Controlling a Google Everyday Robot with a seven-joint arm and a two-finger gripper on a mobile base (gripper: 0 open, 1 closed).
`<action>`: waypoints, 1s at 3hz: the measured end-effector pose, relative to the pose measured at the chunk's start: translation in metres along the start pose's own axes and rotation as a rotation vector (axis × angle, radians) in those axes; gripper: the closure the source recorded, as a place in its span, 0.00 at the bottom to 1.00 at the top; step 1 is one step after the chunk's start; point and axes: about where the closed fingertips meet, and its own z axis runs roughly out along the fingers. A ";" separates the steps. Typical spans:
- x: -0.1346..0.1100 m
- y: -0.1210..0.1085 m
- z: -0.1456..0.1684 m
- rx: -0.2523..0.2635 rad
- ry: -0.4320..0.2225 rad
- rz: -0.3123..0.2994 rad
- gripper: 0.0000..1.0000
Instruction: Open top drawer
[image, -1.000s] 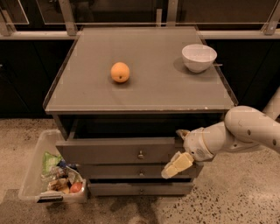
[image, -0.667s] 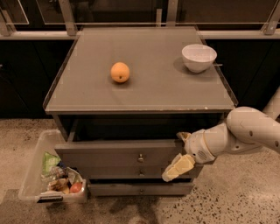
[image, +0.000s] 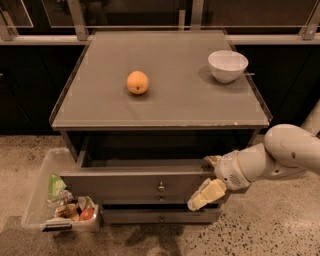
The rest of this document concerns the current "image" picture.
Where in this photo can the clear plastic bin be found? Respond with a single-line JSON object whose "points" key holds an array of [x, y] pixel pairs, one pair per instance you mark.
{"points": [[38, 214]]}

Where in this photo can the grey drawer cabinet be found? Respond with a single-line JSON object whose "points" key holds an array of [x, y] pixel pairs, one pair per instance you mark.
{"points": [[182, 95]]}

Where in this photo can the green snack bag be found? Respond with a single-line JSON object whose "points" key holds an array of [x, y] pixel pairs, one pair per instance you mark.
{"points": [[56, 186]]}

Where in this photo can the brown snack packet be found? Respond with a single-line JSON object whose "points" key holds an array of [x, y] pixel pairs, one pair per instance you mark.
{"points": [[68, 211]]}

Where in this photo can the white ceramic bowl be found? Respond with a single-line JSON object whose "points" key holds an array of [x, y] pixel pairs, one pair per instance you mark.
{"points": [[226, 65]]}

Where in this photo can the grey top drawer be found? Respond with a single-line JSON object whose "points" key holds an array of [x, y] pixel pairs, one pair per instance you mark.
{"points": [[157, 168]]}

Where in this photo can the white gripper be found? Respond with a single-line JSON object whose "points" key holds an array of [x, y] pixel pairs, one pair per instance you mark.
{"points": [[227, 171]]}

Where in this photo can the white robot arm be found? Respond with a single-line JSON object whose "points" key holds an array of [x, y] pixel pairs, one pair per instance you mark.
{"points": [[286, 150]]}

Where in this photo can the red apple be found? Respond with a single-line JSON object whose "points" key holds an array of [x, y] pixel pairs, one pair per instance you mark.
{"points": [[86, 214]]}

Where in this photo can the grey drawer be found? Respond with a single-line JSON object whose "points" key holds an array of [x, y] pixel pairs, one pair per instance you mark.
{"points": [[157, 168], [160, 216]]}

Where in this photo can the metal railing frame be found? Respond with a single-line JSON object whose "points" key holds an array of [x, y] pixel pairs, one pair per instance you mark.
{"points": [[235, 17]]}

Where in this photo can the orange fruit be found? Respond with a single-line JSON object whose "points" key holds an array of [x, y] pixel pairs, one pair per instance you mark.
{"points": [[137, 82]]}

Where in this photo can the grey bottom drawer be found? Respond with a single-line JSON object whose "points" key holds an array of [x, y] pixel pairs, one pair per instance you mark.
{"points": [[160, 216]]}

